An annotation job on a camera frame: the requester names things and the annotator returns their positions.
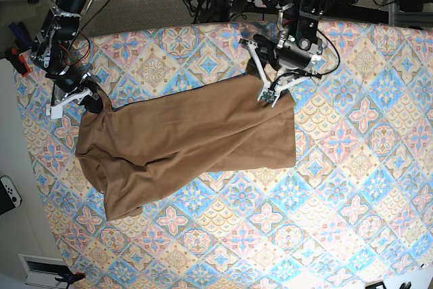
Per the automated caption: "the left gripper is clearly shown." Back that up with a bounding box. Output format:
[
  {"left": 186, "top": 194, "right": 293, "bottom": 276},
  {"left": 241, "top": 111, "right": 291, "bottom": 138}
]
[{"left": 240, "top": 33, "right": 321, "bottom": 106}]

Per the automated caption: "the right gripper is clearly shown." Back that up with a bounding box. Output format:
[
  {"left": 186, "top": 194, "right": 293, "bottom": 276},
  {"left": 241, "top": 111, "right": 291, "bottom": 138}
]
[{"left": 45, "top": 65, "right": 104, "bottom": 120}]

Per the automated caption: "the brown t-shirt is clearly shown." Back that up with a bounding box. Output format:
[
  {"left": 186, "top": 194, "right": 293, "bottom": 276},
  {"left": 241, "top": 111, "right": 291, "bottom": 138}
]
[{"left": 75, "top": 75, "right": 296, "bottom": 221}]

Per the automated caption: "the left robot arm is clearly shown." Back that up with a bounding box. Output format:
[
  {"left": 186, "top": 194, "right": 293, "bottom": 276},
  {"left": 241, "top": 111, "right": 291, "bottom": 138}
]
[{"left": 240, "top": 0, "right": 327, "bottom": 106}]

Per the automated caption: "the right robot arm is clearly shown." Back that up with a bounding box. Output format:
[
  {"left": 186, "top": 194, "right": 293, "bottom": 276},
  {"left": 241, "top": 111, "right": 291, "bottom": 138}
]
[{"left": 30, "top": 0, "right": 104, "bottom": 119}]

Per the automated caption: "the red black clamp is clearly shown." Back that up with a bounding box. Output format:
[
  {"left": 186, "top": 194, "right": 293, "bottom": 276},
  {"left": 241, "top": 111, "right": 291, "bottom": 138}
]
[{"left": 5, "top": 47, "right": 30, "bottom": 76}]

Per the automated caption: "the blue black clamp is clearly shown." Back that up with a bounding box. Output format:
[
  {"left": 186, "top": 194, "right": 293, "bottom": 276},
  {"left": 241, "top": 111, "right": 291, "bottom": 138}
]
[{"left": 9, "top": 22, "right": 33, "bottom": 51}]

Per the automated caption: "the game console controller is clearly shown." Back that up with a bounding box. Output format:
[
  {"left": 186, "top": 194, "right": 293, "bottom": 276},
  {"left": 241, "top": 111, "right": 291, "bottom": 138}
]
[{"left": 0, "top": 175, "right": 22, "bottom": 215}]

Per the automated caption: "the orange black bottom clamp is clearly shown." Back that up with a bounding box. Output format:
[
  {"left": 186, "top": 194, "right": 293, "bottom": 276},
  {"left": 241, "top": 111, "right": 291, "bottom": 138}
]
[{"left": 55, "top": 272, "right": 85, "bottom": 288}]

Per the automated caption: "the white box with window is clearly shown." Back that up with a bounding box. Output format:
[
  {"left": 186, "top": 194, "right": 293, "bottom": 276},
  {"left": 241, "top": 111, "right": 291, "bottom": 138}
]
[{"left": 18, "top": 254, "right": 69, "bottom": 288}]

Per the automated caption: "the patterned tile tablecloth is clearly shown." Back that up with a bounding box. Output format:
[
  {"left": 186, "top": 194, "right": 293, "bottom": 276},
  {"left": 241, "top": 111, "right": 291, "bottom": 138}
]
[{"left": 16, "top": 22, "right": 432, "bottom": 288}]

